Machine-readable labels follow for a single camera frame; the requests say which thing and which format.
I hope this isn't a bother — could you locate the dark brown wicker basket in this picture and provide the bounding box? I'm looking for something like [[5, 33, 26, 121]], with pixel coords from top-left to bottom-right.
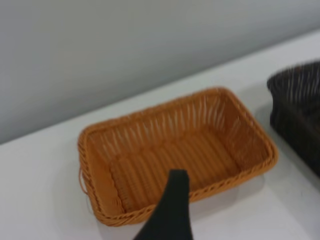
[[266, 58, 320, 177]]

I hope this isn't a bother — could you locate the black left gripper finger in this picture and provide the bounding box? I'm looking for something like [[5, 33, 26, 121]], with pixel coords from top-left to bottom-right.
[[131, 169, 196, 240]]

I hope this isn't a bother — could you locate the light brown wicker basket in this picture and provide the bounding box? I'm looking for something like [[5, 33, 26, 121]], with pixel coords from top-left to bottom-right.
[[77, 86, 280, 226]]

